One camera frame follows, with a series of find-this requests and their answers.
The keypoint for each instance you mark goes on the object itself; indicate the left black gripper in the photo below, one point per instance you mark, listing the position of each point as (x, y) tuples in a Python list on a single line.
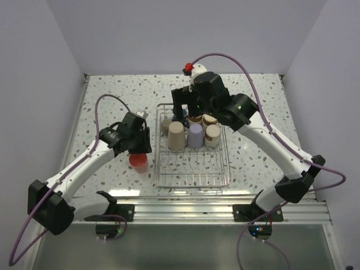
[(145, 147)]

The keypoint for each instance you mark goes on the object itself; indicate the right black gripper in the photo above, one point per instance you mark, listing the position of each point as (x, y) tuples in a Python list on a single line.
[(182, 95)]

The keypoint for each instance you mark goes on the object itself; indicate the dark blue mug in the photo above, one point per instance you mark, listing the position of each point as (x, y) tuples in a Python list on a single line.
[(182, 119)]

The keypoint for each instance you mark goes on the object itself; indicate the small grey-green mug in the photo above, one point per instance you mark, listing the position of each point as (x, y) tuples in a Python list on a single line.
[(164, 126)]

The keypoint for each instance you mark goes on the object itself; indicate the red plastic cup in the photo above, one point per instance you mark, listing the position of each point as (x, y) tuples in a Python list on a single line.
[(139, 162)]

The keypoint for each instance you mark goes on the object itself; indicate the cream brown-banded cup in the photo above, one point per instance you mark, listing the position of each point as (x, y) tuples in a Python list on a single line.
[(208, 120), (195, 120)]

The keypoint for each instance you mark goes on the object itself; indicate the purple plastic cup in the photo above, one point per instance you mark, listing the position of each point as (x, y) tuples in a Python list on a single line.
[(195, 136)]

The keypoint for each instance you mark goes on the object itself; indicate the tall beige plastic cup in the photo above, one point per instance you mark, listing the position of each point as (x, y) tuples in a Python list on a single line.
[(176, 136)]

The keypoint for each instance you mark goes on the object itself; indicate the steel cup with handle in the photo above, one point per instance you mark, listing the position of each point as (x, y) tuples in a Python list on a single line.
[(212, 135)]

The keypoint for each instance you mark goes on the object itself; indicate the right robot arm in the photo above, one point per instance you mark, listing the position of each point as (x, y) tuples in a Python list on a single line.
[(207, 95)]

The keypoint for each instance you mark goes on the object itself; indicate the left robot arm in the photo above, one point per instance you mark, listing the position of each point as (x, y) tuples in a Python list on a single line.
[(52, 202)]

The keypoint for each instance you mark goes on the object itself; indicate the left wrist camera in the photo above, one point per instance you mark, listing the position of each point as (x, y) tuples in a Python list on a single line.
[(142, 114)]

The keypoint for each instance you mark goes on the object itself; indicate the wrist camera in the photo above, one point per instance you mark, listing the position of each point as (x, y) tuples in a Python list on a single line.
[(142, 114), (193, 70)]

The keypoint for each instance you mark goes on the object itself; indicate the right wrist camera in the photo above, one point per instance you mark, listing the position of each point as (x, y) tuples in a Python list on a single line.
[(193, 70)]

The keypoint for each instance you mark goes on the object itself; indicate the wire dish rack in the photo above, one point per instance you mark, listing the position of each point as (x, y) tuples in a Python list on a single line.
[(204, 167)]

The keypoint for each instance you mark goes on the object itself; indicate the aluminium rail frame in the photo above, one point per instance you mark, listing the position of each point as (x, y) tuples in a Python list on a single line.
[(194, 208)]

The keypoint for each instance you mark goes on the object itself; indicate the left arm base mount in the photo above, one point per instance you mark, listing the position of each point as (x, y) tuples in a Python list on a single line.
[(126, 211)]

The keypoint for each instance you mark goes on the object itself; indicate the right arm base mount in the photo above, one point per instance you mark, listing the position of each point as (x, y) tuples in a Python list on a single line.
[(248, 212)]

